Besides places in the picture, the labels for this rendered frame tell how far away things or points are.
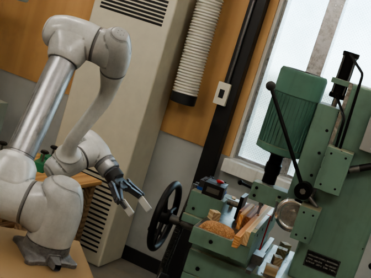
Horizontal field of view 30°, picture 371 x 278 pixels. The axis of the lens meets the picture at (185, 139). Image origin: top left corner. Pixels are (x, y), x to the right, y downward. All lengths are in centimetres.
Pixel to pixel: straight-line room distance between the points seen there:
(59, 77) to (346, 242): 115
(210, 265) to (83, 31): 94
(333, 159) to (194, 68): 176
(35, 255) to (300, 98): 105
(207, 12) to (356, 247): 191
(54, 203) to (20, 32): 265
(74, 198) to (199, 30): 191
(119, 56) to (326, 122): 76
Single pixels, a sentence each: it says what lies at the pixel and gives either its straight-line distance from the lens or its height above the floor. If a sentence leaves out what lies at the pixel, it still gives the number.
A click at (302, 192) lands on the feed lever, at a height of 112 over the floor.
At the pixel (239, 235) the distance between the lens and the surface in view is 231.
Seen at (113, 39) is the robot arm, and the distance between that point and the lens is 245.
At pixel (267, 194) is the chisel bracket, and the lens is 257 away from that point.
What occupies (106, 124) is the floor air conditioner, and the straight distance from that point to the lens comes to 408.
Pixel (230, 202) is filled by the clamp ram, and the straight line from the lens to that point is 265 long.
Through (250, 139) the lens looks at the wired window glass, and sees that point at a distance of 412.
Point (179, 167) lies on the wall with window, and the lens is 421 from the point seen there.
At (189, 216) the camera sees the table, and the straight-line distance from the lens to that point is 261.
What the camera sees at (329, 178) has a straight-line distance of 237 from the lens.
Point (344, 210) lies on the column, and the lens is 247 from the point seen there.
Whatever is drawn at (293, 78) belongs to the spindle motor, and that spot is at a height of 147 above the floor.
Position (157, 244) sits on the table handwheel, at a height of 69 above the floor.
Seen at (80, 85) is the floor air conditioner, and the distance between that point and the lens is 417.
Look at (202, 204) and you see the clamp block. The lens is 261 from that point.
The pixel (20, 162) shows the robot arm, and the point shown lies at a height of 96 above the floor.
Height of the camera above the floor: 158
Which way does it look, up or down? 10 degrees down
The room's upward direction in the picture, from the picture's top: 17 degrees clockwise
